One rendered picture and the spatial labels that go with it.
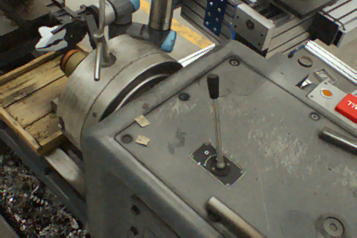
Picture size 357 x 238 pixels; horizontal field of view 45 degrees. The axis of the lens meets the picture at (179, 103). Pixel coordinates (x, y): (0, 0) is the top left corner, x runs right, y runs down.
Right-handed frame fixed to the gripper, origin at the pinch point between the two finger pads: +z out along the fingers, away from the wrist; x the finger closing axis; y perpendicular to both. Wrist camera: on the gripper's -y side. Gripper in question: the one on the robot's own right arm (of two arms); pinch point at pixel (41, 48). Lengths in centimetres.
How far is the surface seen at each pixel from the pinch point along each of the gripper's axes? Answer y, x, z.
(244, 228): -73, 19, 12
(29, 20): 19.3, -5.8, -8.1
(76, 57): -12.4, 3.7, -2.2
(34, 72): 11.8, -19.3, -2.6
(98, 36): -28.2, 23.1, 3.1
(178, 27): 73, -107, -148
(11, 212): -7, -51, 24
